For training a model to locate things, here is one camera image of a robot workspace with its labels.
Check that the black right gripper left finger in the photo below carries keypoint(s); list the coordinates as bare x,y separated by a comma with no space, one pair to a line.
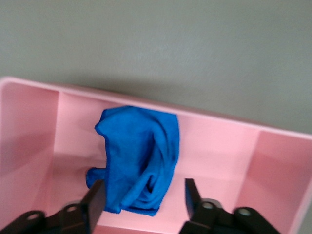
92,207

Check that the blue microfiber cloth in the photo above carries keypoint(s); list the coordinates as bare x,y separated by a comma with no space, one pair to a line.
143,156

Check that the pink plastic bin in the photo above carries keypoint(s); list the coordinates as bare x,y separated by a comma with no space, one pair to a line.
219,156

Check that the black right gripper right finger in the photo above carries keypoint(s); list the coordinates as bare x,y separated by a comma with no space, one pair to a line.
195,202

